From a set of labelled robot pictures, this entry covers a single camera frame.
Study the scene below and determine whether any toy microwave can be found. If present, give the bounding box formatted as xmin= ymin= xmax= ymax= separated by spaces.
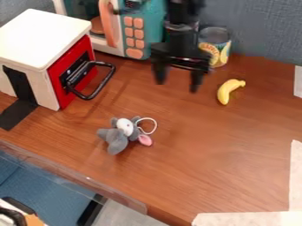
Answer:
xmin=51 ymin=0 xmax=170 ymax=61

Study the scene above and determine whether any yellow labelled can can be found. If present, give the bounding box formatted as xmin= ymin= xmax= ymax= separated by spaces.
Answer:
xmin=197 ymin=26 xmax=233 ymax=69

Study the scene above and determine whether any gray plush toy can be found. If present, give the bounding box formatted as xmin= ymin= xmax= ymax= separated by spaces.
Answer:
xmin=95 ymin=115 xmax=160 ymax=156

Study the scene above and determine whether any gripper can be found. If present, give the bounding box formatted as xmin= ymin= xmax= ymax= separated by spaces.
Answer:
xmin=149 ymin=22 xmax=214 ymax=94

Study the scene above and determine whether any white cabinet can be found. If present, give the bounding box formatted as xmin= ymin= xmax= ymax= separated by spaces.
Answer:
xmin=0 ymin=8 xmax=94 ymax=112

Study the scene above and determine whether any yellow toy banana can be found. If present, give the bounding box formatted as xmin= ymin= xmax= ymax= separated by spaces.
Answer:
xmin=215 ymin=79 xmax=247 ymax=106

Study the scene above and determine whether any red drawer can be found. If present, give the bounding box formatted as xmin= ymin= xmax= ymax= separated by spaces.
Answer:
xmin=46 ymin=34 xmax=117 ymax=110

